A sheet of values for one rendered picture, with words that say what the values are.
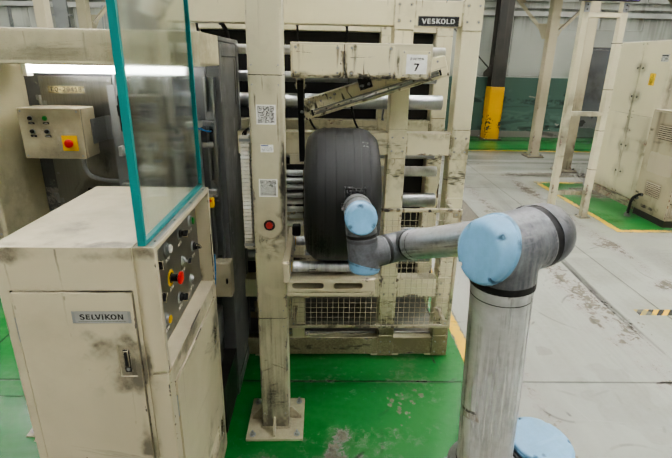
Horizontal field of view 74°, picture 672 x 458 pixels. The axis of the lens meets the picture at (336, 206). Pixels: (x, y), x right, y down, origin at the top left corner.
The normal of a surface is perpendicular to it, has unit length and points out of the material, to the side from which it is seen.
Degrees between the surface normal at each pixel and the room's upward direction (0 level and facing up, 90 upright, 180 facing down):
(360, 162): 48
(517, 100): 90
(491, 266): 85
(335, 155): 43
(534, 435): 3
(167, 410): 90
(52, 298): 90
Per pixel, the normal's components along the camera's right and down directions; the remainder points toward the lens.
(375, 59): 0.03, 0.31
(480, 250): -0.89, 0.04
